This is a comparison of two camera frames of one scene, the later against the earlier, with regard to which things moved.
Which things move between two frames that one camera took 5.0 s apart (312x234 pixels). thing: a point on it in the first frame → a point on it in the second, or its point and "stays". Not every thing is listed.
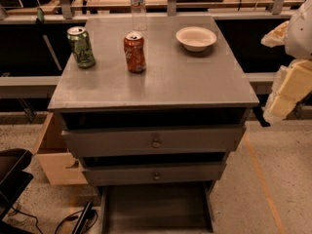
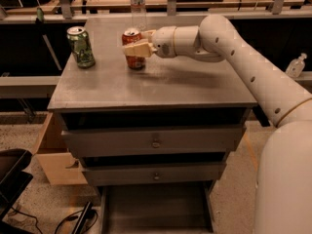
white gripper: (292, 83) → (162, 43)
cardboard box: (59, 167) stays
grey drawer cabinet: (160, 107) stays
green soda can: (82, 47) stays
